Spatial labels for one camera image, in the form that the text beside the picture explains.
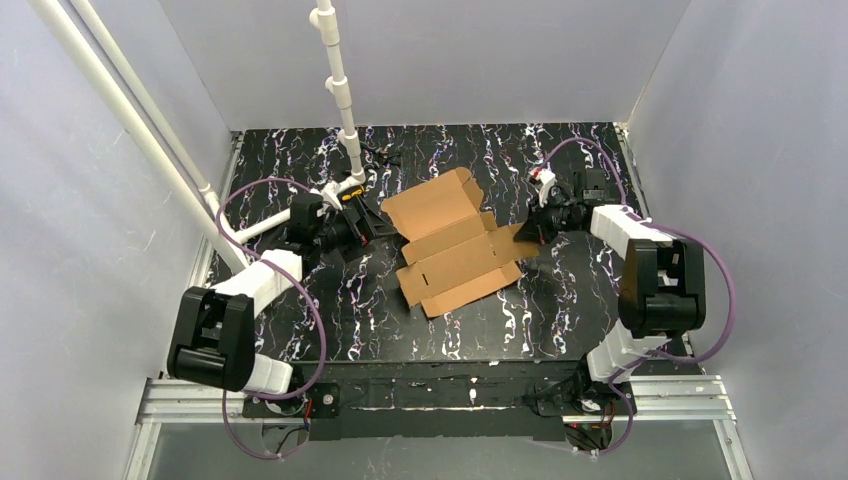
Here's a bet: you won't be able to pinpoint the aluminium rail frame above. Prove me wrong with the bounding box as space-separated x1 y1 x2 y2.
125 122 751 479

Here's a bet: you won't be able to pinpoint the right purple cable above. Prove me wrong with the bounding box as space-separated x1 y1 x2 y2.
539 137 738 457

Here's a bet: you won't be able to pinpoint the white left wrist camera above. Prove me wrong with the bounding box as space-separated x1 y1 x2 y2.
321 185 342 211

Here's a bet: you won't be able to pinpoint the black pliers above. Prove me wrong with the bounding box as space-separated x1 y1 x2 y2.
362 146 402 169

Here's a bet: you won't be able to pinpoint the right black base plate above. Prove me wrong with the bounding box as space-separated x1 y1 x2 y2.
521 380 638 417

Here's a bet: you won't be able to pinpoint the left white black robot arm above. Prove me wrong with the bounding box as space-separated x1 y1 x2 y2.
166 193 397 399

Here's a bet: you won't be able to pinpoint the white PVC pipe frame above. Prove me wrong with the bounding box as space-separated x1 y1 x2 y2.
29 0 369 272

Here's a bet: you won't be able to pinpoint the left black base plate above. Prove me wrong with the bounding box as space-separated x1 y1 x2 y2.
242 382 341 419

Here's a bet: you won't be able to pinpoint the brown cardboard box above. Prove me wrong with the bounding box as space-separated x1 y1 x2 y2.
381 167 539 319

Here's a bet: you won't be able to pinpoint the purple cable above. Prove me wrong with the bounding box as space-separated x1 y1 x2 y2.
215 176 329 461
539 137 738 457

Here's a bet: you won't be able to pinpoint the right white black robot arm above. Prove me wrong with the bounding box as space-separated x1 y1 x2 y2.
514 167 706 402

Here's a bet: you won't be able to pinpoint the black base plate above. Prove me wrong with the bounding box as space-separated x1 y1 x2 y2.
242 382 341 419
521 380 638 417

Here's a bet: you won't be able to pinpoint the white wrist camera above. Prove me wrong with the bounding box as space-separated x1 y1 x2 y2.
529 167 556 207
321 185 342 211

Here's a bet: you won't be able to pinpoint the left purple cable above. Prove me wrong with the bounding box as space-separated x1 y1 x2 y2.
215 176 329 461

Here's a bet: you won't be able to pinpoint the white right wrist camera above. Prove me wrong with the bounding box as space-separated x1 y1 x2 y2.
529 167 556 207

